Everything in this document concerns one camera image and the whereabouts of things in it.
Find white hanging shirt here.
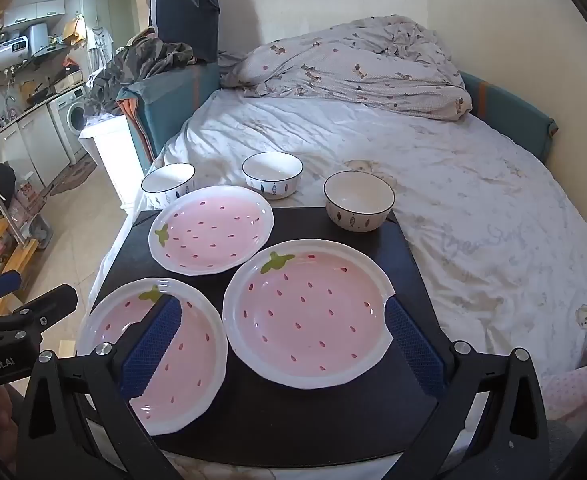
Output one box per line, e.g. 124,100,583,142
86,25,114,68

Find white printed bed sheet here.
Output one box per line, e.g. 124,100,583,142
88,87,587,480

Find grey bin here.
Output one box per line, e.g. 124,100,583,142
27,212,54,251

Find patterned floor rug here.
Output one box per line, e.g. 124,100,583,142
48,152,96,196

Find white water heater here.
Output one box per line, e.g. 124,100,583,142
0,35,31,71

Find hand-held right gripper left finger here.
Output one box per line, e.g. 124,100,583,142
16,294,184,480

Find white washing machine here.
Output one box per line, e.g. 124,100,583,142
48,85,91,166

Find dark blue cloth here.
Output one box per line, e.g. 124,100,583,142
150,0,221,63

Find pink dotted blanket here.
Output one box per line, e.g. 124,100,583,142
541,365,587,421

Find grey printed quilt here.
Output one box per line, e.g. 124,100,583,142
218,15,474,122

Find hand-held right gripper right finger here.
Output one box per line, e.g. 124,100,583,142
382,295,551,480

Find white cabinet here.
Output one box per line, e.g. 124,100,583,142
80,115,144,211

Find pink strawberry plate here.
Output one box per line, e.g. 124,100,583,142
147,185,275,276
76,277,230,436
222,239,397,390

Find camouflage cloth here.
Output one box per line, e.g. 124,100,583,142
89,30,196,111

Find white kitchen cabinets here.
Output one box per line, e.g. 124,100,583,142
0,105,71,191

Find white bowl with dark rim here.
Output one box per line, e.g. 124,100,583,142
140,162,196,210
323,170,397,232
242,151,303,200

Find dark leather mat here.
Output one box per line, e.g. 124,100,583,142
80,205,454,468

